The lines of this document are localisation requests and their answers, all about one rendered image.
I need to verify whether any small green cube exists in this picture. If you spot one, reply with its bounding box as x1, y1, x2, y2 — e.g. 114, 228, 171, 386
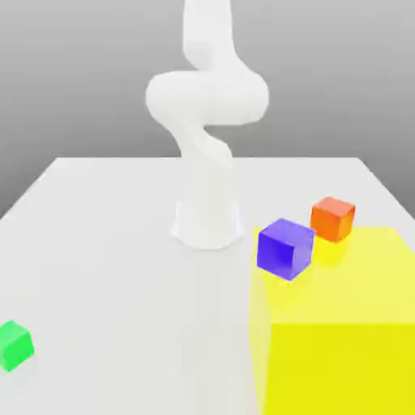
0, 319, 36, 373

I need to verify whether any large yellow box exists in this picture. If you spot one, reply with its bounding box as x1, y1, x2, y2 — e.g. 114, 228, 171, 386
248, 225, 415, 415

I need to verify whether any small purple cube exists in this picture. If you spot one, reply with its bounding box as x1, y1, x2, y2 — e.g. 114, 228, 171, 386
256, 217, 316, 282

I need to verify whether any small orange cube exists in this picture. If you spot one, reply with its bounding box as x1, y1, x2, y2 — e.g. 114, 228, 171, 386
310, 195, 357, 243

